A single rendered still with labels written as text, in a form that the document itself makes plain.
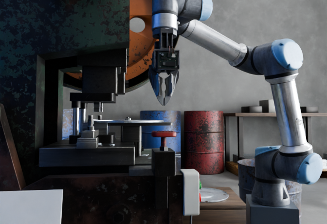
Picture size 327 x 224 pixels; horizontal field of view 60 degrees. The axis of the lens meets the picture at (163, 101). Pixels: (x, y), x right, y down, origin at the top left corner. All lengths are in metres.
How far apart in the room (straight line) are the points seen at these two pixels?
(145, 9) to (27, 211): 1.14
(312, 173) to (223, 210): 0.57
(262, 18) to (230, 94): 1.41
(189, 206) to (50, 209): 0.41
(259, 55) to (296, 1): 4.57
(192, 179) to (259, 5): 4.59
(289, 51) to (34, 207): 0.95
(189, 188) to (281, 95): 0.47
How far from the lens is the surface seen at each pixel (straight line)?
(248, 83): 4.91
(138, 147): 1.11
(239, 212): 1.60
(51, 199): 0.93
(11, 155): 0.97
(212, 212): 1.57
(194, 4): 0.89
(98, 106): 1.14
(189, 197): 0.94
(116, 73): 1.10
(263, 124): 4.99
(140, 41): 1.58
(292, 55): 1.09
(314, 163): 1.17
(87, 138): 0.93
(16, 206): 0.96
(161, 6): 0.83
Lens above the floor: 0.80
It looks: 3 degrees up
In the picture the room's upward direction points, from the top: straight up
